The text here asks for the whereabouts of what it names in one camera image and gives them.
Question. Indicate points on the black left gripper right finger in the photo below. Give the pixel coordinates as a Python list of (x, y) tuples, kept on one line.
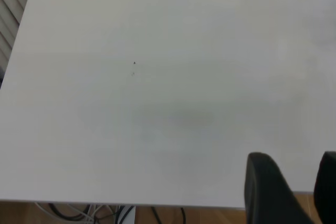
[(326, 187)]

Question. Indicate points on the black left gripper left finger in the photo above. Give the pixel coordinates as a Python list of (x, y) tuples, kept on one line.
[(267, 190)]

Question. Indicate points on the white table leg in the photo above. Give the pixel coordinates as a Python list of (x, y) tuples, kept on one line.
[(127, 214)]

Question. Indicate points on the white slatted wall panel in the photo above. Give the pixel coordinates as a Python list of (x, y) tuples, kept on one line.
[(10, 6)]

